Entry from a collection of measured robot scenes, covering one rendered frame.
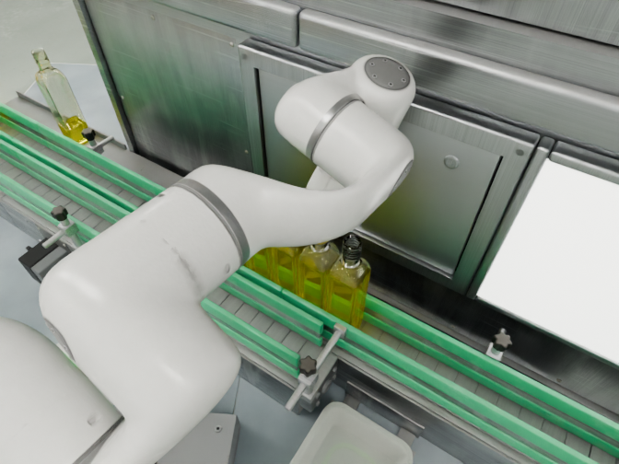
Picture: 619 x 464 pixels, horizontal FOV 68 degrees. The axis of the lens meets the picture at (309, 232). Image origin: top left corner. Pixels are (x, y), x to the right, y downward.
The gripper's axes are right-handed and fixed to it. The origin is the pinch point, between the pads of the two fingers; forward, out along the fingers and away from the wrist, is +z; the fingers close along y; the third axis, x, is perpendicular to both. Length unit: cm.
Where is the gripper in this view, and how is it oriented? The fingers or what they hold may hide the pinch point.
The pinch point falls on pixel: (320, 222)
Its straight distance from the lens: 70.3
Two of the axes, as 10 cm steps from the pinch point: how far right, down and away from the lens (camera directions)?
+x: 8.1, 5.7, -1.5
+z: -2.2, 5.2, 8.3
